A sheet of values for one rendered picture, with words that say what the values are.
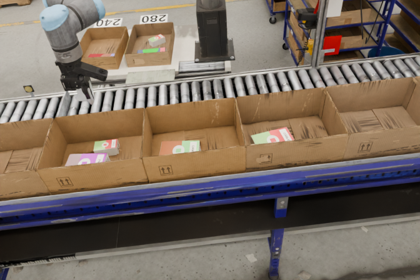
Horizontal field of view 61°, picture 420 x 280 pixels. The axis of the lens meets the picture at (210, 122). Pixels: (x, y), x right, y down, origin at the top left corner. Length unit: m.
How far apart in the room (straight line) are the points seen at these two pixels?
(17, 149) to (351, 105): 1.54
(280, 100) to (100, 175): 0.81
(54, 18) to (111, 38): 1.52
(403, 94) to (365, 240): 0.98
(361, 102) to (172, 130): 0.87
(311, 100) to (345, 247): 1.04
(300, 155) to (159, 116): 0.62
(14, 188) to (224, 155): 0.82
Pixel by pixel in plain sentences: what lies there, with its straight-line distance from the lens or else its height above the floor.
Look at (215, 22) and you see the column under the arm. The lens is 2.22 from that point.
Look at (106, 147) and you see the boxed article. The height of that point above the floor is 0.93.
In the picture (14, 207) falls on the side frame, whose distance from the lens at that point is 1.60.
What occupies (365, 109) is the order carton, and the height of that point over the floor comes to 0.89.
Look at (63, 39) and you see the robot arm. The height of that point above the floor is 1.48.
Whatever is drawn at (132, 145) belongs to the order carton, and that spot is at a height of 0.89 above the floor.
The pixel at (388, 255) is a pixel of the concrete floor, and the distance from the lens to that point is 2.42.
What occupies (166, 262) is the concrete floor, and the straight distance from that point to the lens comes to 2.29.
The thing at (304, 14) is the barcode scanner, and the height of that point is 1.08.
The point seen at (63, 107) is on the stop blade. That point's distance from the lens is 2.16.
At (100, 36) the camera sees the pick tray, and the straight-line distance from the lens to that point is 2.75.
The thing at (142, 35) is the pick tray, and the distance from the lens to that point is 2.69.
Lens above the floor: 2.04
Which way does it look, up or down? 43 degrees down
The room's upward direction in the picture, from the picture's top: 6 degrees counter-clockwise
